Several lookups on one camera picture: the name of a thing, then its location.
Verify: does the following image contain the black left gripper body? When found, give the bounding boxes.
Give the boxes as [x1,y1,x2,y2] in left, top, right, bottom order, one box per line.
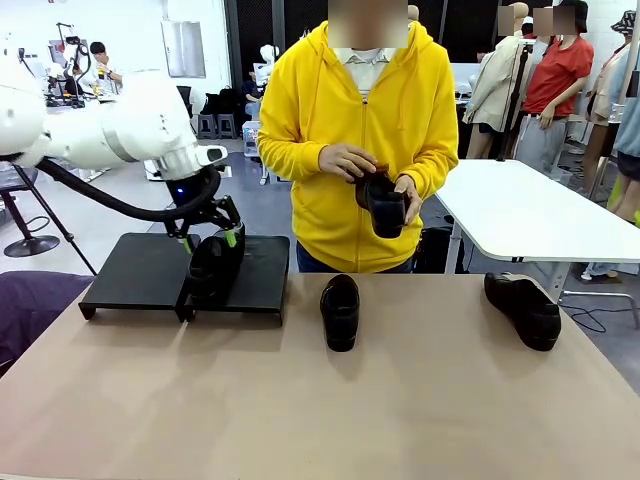
[167,174,222,230]

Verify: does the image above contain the black leather buckle shoe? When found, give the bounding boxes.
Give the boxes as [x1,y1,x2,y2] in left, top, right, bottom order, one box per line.
[187,224,247,304]
[354,169,409,240]
[483,272,563,352]
[319,273,361,353]

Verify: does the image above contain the person's right forearm yellow sleeve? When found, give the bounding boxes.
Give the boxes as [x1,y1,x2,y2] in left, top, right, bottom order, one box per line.
[257,132,329,181]

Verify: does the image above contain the person's left forearm yellow sleeve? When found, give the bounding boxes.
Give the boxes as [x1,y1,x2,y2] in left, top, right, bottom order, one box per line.
[412,144,460,201]

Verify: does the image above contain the black round stand base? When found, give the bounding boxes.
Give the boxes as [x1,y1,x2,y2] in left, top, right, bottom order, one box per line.
[2,192,61,259]

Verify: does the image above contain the person's right hand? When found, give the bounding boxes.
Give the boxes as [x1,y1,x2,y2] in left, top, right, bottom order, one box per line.
[319,143,380,184]

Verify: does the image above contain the person's left hand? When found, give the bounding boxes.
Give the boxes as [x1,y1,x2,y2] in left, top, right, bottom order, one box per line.
[392,173,424,227]

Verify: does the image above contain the black backpack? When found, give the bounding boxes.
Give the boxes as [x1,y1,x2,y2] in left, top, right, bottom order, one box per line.
[202,85,239,116]

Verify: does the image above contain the black tripod legs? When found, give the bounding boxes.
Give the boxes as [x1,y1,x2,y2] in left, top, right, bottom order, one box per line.
[9,164,99,277]

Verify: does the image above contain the seated person in black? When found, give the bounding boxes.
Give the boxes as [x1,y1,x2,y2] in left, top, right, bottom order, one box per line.
[242,69,266,119]

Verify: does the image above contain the person in yellow hoodie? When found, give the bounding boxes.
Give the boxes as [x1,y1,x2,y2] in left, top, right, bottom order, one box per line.
[257,0,460,275]

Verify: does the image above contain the background man in white shirt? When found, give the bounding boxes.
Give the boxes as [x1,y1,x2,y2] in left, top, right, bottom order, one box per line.
[88,42,126,96]

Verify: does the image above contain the white humanoid robot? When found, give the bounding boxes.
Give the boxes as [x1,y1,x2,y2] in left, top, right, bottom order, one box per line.
[253,43,281,84]

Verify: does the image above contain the purple cloth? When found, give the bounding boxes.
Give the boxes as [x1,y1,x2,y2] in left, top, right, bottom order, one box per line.
[0,271,96,374]

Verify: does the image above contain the black bag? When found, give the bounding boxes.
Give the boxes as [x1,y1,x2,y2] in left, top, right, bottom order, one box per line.
[414,224,459,275]

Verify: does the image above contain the white folding table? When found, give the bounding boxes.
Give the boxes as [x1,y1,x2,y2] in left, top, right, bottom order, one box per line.
[433,158,640,316]

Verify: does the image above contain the mannequin in beige jacket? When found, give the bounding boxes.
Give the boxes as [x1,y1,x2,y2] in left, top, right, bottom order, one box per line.
[462,2,534,161]

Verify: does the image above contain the mannequin in beige coat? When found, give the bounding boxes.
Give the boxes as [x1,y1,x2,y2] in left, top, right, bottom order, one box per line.
[584,42,631,201]

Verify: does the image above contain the light blue garment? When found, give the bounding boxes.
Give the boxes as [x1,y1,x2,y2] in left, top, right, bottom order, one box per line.
[613,49,640,161]

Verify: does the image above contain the patterned bucket hat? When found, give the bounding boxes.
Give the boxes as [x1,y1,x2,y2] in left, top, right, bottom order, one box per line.
[610,12,640,36]

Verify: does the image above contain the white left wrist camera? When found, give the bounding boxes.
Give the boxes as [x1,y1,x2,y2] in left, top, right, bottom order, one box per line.
[193,144,230,169]

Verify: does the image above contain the grey wall panel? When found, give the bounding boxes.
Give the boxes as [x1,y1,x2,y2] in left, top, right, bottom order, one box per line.
[160,19,207,79]

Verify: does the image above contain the black floor cables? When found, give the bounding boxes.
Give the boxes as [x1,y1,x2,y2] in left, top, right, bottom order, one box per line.
[559,299,640,334]

